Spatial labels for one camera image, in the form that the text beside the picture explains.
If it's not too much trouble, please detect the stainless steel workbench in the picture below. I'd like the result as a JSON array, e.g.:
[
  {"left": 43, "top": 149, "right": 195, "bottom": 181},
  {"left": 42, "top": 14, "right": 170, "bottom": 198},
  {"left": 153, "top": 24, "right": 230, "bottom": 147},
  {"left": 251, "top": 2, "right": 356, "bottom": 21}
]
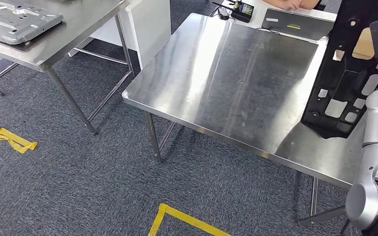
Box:
[{"left": 122, "top": 13, "right": 367, "bottom": 227}]

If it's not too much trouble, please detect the grey metal panel part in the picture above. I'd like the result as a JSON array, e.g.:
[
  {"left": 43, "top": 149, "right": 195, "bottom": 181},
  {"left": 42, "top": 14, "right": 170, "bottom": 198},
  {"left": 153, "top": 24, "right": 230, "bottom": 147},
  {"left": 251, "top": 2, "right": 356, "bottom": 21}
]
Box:
[{"left": 0, "top": 0, "right": 64, "bottom": 46}]

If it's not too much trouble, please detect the white desk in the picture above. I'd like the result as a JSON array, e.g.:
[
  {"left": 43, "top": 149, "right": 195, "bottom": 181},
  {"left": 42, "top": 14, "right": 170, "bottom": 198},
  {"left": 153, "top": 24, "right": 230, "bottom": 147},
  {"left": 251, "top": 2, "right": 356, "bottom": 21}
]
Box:
[{"left": 220, "top": 0, "right": 338, "bottom": 45}]

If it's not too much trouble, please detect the person's hand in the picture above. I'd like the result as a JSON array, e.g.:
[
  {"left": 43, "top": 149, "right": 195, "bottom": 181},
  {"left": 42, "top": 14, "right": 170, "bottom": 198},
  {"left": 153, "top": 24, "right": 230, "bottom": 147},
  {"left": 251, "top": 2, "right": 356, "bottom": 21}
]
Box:
[{"left": 275, "top": 0, "right": 304, "bottom": 11}]

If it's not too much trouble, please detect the black laptop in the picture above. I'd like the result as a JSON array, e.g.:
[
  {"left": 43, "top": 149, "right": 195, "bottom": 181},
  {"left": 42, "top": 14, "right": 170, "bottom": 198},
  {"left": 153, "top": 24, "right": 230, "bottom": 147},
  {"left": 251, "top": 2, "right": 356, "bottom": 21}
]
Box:
[{"left": 261, "top": 8, "right": 336, "bottom": 41}]

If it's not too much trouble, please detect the stainless steel table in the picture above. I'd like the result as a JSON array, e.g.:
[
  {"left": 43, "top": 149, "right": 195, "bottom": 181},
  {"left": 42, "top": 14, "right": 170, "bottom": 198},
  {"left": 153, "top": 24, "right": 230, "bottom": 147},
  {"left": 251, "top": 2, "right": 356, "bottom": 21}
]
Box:
[{"left": 0, "top": 0, "right": 136, "bottom": 136}]

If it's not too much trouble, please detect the white panel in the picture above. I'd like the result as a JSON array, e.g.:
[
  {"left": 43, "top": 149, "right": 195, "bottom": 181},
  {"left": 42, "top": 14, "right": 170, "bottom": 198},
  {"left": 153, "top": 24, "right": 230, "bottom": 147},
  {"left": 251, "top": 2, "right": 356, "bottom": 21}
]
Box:
[{"left": 67, "top": 0, "right": 172, "bottom": 71}]

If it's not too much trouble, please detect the person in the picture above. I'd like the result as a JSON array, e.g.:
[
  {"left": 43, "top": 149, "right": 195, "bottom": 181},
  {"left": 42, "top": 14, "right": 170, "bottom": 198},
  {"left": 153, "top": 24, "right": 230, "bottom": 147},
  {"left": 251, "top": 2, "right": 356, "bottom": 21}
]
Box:
[{"left": 261, "top": 0, "right": 327, "bottom": 11}]

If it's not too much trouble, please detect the yellow floor tape square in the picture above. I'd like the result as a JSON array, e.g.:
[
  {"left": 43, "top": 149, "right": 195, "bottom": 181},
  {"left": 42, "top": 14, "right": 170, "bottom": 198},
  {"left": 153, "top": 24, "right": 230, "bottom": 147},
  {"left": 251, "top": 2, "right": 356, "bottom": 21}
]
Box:
[{"left": 0, "top": 126, "right": 38, "bottom": 154}]

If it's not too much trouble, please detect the black plastic plate holder part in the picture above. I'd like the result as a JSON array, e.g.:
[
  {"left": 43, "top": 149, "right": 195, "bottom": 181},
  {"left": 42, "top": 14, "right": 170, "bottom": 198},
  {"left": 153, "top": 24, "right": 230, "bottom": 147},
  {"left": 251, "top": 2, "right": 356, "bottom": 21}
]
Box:
[{"left": 301, "top": 0, "right": 378, "bottom": 139}]

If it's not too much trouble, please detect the brown cardboard box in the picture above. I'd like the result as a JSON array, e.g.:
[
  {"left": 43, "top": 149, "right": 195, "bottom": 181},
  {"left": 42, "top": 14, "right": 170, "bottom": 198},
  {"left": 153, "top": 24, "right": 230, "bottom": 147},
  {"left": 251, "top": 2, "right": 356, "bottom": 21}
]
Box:
[{"left": 352, "top": 28, "right": 376, "bottom": 61}]

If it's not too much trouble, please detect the black radio device with antennas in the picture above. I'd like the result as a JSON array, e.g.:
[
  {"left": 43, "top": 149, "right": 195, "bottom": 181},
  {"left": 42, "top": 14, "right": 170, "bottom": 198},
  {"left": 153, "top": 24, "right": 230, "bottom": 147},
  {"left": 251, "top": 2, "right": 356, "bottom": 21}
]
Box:
[{"left": 212, "top": 0, "right": 255, "bottom": 24}]

